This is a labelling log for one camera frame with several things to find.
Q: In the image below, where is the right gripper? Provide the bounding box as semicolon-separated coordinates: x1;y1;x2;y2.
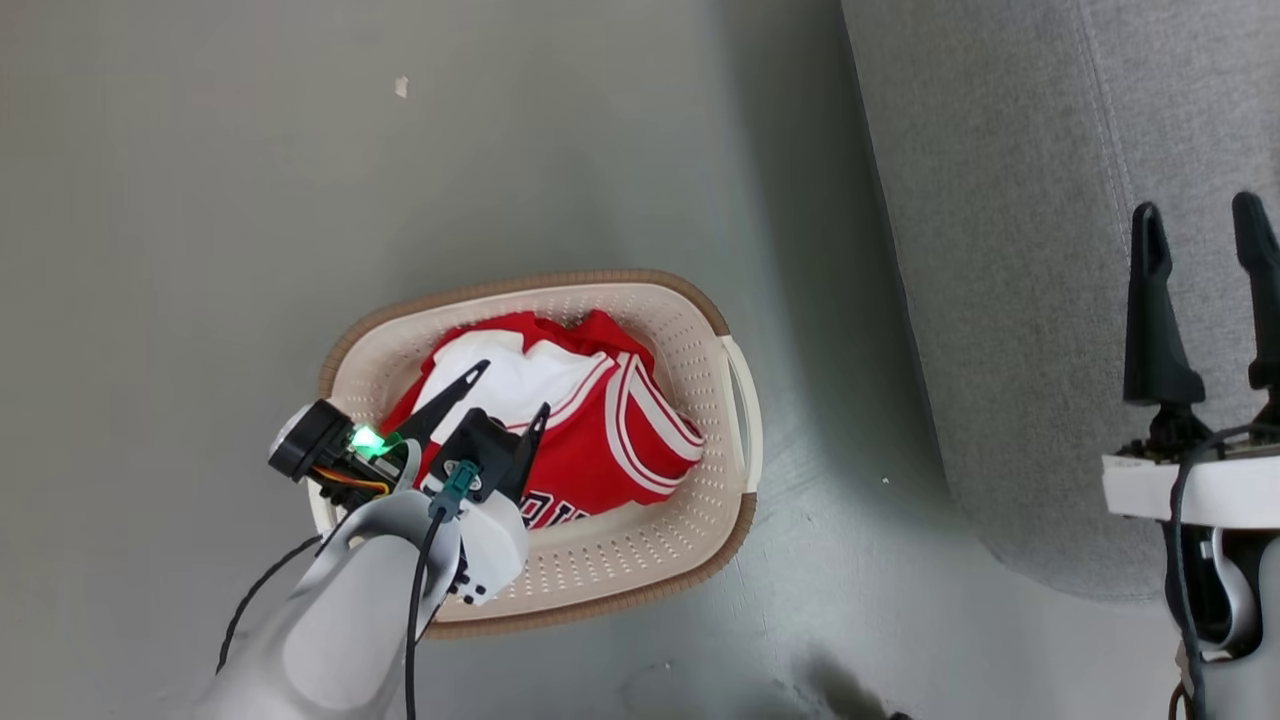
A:
1102;191;1280;532

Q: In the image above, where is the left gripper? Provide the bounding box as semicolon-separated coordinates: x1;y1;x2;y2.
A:
267;359;553;607

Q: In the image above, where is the red jersey with white stripes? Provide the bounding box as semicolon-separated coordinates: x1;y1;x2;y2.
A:
380;309;707;530

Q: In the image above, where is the beige perforated laundry basket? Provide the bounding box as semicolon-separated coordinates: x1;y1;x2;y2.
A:
308;268;764;641

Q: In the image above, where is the grey fabric sofa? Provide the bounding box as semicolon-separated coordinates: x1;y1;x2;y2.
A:
840;0;1280;602

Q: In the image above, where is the black cable with teal plug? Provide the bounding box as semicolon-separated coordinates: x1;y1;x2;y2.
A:
404;460;483;720

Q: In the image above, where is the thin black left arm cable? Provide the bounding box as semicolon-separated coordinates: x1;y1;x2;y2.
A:
216;534;327;674

